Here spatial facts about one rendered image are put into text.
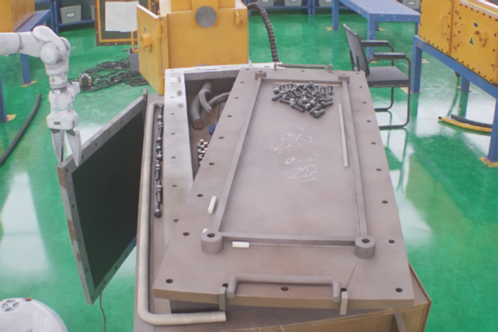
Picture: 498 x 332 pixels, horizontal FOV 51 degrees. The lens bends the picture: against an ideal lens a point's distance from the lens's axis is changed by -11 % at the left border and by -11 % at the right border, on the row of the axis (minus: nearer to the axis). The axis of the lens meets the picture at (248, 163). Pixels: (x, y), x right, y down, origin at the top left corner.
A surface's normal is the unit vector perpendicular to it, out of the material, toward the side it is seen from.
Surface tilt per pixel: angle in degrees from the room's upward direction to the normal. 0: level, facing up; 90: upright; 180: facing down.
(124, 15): 90
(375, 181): 0
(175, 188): 0
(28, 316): 73
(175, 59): 90
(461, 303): 0
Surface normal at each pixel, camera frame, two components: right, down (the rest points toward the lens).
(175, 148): -0.01, -0.90
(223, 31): 0.16, 0.44
